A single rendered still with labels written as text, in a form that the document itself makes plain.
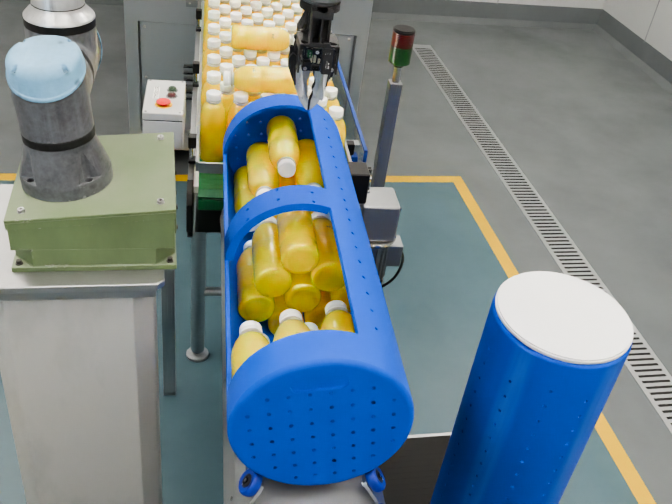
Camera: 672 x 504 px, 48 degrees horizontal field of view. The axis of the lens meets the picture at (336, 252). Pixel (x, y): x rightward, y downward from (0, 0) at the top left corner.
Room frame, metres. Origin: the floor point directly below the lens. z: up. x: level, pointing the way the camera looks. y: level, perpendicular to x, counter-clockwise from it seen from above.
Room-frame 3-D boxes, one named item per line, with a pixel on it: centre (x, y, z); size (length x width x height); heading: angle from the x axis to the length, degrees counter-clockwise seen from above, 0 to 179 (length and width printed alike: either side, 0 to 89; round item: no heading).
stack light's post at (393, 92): (2.11, -0.10, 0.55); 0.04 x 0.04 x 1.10; 12
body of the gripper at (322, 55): (1.31, 0.09, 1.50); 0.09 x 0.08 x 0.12; 12
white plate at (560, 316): (1.21, -0.47, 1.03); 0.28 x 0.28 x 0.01
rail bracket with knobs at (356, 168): (1.74, -0.02, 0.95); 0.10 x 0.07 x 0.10; 102
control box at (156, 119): (1.80, 0.50, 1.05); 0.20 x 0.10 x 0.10; 12
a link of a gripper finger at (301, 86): (1.31, 0.10, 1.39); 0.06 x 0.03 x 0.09; 12
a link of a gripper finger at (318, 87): (1.31, 0.07, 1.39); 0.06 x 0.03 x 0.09; 12
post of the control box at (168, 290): (1.80, 0.50, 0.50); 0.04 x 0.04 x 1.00; 12
